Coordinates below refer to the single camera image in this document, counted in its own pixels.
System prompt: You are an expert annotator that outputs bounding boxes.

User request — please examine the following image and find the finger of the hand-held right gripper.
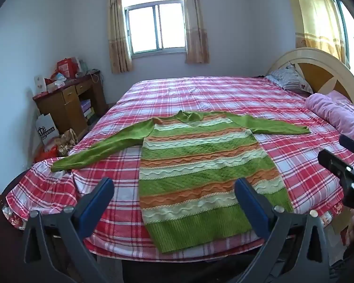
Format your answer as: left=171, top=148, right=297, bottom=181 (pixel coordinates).
left=339, top=135, right=354, bottom=158
left=318, top=149, right=354, bottom=182

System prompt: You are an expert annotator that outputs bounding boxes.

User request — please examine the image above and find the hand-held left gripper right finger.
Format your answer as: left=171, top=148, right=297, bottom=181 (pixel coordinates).
left=234, top=177, right=331, bottom=283

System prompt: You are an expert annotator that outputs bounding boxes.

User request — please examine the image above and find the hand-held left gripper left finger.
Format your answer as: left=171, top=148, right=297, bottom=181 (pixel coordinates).
left=23, top=177, right=115, bottom=283

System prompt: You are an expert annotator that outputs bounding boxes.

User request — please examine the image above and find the green striped knit sweater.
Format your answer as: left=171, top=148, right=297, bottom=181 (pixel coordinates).
left=51, top=110, right=311, bottom=254

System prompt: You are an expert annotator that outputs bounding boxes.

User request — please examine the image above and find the pink blanket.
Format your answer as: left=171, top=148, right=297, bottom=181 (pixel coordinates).
left=305, top=91, right=354, bottom=145

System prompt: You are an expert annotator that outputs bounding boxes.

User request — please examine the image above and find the brown patterned bag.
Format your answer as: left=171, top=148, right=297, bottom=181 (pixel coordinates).
left=57, top=128, right=79, bottom=157

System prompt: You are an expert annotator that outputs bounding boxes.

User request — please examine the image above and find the red plastic bag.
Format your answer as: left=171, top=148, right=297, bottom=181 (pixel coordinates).
left=34, top=146, right=59, bottom=162

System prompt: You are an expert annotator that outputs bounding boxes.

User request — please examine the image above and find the white paper bag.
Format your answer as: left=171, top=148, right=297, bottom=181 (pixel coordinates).
left=35, top=113, right=59, bottom=145

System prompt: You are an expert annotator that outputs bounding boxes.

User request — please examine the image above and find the stack of boxes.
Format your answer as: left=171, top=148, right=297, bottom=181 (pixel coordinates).
left=80, top=100, right=95, bottom=121

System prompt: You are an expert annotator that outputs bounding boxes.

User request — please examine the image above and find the patterned grey pillow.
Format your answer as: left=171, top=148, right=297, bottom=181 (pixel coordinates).
left=265, top=63, right=313, bottom=95

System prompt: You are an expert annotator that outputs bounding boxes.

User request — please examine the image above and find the cream wooden headboard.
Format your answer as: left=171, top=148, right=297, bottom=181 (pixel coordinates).
left=265, top=48, right=354, bottom=107

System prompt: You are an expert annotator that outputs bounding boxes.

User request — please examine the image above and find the brown wooden desk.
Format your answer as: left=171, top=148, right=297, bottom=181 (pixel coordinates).
left=32, top=71, right=108, bottom=145

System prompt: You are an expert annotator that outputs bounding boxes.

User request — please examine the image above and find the bed with red plaid sheet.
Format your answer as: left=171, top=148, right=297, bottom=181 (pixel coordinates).
left=1, top=77, right=354, bottom=260

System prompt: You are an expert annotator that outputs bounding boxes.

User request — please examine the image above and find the white and red flat box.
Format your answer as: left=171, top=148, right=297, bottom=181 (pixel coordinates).
left=46, top=81, right=66, bottom=92

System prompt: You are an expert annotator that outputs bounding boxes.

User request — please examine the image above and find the yellow curtain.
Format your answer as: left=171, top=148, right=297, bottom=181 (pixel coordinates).
left=287, top=0, right=350, bottom=65

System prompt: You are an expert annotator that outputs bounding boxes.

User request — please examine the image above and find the white card box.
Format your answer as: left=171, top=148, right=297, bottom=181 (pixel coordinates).
left=34, top=75, right=46, bottom=93

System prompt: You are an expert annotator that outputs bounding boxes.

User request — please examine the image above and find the red gift bag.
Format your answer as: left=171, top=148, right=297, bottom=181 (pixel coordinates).
left=57, top=57, right=80, bottom=79

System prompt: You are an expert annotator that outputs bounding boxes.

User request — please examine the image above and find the beige patterned curtain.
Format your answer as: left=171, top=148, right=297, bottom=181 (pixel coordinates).
left=106, top=0, right=133, bottom=74
left=181, top=0, right=210, bottom=64

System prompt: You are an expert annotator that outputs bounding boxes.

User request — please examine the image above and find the sliding glass window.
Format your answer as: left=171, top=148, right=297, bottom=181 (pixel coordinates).
left=122, top=0, right=187, bottom=56

